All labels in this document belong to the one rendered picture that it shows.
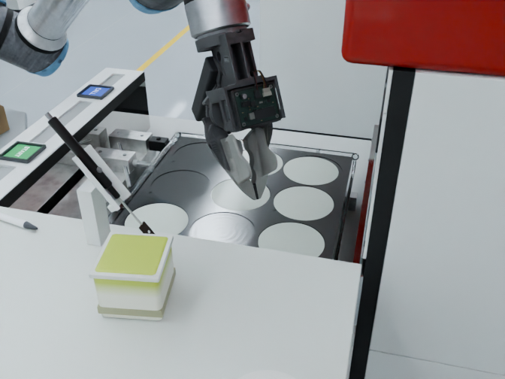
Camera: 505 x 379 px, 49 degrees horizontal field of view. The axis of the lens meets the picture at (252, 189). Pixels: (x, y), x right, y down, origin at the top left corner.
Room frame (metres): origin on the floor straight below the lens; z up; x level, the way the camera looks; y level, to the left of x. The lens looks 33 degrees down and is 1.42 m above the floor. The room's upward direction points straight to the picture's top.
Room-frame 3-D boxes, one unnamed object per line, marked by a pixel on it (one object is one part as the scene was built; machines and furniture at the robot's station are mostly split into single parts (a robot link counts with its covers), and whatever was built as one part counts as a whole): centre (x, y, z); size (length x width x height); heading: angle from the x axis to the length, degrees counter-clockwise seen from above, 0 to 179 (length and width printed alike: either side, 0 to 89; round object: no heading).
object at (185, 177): (0.79, 0.02, 0.90); 0.34 x 0.34 x 0.01; 76
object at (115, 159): (0.91, 0.26, 0.89); 0.08 x 0.03 x 0.03; 76
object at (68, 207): (0.84, 0.28, 0.87); 0.36 x 0.08 x 0.03; 166
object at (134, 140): (0.99, 0.24, 0.89); 0.08 x 0.03 x 0.03; 76
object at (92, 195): (0.58, 0.19, 1.03); 0.06 x 0.04 x 0.13; 76
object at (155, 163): (0.84, 0.20, 0.90); 0.38 x 0.01 x 0.01; 166
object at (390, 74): (0.92, -0.24, 1.02); 0.81 x 0.03 x 0.40; 166
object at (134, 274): (0.47, 0.13, 1.00); 0.07 x 0.07 x 0.07; 85
